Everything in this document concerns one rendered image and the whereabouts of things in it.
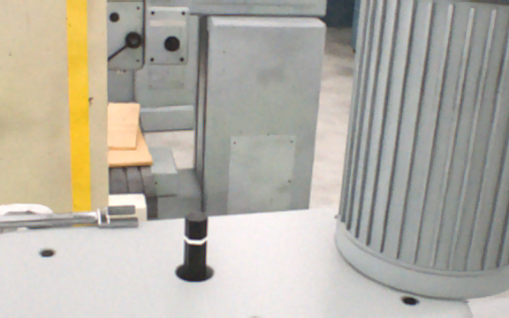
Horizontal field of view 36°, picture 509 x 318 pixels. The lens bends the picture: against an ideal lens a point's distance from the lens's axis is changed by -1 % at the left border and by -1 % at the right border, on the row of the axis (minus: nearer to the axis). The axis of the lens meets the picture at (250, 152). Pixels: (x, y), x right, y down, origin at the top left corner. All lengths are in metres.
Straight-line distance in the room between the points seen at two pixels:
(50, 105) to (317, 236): 1.74
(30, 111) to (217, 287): 1.81
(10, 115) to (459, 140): 1.95
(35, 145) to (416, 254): 1.91
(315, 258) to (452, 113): 0.21
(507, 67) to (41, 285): 0.45
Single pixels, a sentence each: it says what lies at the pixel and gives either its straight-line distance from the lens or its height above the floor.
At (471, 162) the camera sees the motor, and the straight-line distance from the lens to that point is 0.69.
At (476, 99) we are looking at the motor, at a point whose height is 2.09.
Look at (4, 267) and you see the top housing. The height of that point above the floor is 1.89.
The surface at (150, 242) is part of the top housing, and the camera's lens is 0.80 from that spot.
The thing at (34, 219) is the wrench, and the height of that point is 1.90.
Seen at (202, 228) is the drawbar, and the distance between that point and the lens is 0.72.
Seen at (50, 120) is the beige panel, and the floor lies 1.43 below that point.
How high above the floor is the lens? 2.27
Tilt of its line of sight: 22 degrees down
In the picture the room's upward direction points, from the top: 3 degrees clockwise
